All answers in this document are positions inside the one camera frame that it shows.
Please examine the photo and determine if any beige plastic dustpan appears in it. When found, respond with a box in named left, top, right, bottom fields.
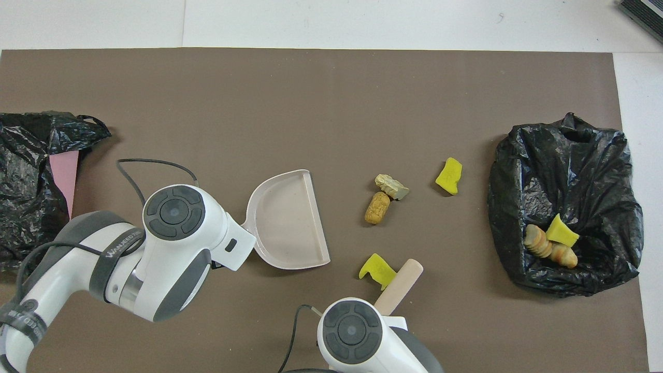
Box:
left=242, top=169, right=332, bottom=270

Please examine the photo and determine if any curled yellow sponge piece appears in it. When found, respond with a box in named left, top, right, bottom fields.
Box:
left=359, top=253, right=398, bottom=291

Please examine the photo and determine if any brown toy nugget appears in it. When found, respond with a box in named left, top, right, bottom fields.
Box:
left=364, top=191, right=392, bottom=225

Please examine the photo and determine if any beige hand brush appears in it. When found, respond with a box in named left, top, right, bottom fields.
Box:
left=373, top=259, right=424, bottom=317

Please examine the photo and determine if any striped toy croissant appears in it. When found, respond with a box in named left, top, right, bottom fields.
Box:
left=524, top=224, right=553, bottom=259

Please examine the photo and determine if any pink bin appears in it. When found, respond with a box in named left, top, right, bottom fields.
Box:
left=49, top=150, right=80, bottom=221

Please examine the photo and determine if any black trash bag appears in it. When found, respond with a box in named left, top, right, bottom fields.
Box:
left=487, top=112, right=644, bottom=298
left=0, top=110, right=112, bottom=275

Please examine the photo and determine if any brown table mat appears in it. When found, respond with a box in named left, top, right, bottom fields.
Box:
left=0, top=48, right=649, bottom=373

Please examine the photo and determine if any dark grey ribbed device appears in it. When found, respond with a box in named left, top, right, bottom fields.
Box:
left=618, top=0, right=663, bottom=45

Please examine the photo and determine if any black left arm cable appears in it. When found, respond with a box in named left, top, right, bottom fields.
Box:
left=116, top=158, right=200, bottom=208

